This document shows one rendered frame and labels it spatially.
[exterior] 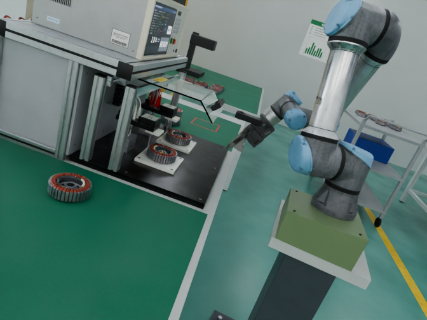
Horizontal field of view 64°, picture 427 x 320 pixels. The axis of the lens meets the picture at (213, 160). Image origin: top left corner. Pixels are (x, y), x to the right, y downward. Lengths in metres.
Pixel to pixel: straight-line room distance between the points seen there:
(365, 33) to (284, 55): 5.40
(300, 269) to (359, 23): 0.79
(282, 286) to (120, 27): 1.02
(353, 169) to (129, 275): 0.73
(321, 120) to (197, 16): 5.69
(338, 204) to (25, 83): 1.05
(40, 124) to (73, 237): 0.47
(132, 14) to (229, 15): 5.43
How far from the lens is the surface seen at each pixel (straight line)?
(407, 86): 6.94
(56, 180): 1.02
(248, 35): 6.50
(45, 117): 1.21
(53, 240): 0.86
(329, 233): 1.10
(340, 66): 1.10
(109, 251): 0.85
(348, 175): 1.14
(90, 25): 1.23
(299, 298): 1.32
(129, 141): 1.28
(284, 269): 1.26
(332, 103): 1.09
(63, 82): 1.15
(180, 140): 1.46
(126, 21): 1.18
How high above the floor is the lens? 1.28
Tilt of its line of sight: 21 degrees down
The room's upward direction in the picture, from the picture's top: 19 degrees clockwise
